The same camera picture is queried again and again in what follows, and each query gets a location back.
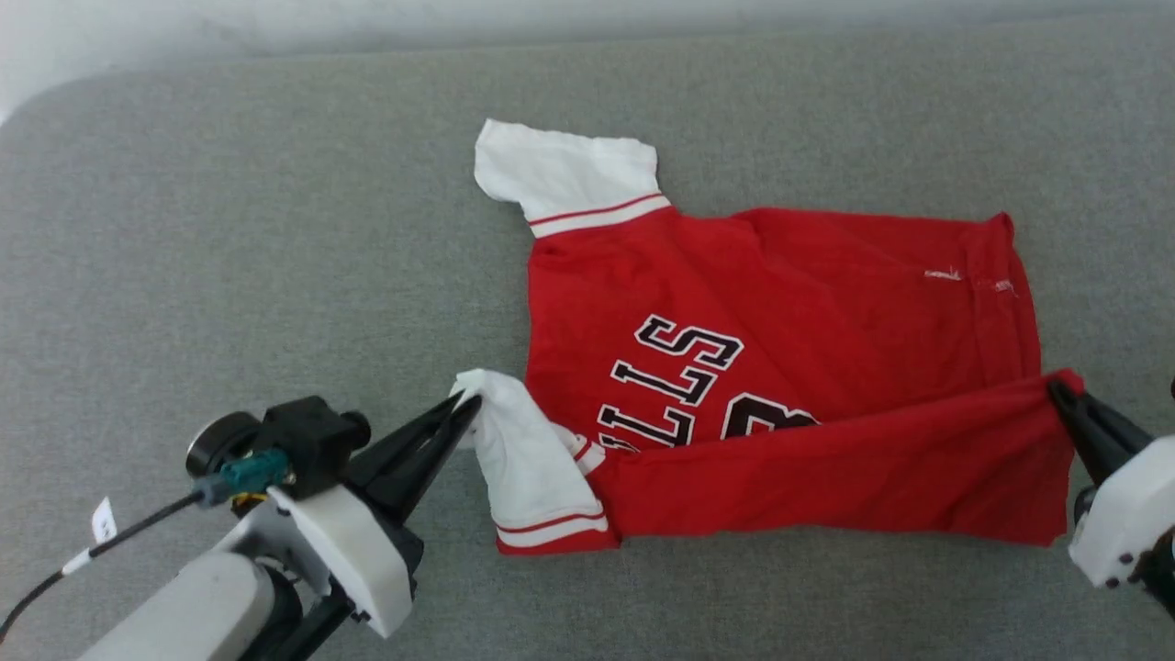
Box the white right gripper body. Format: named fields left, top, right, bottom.
left=1068, top=434, right=1175, bottom=590

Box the grey fabric sofa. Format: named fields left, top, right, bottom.
left=0, top=9, right=1175, bottom=661

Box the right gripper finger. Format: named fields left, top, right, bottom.
left=1051, top=395, right=1130, bottom=489
left=1046, top=376, right=1156, bottom=460

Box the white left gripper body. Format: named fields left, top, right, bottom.
left=185, top=410, right=426, bottom=640

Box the red white basketball jersey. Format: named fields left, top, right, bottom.
left=450, top=118, right=1087, bottom=557

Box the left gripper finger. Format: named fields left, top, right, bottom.
left=376, top=409, right=483, bottom=529
left=347, top=390, right=483, bottom=497

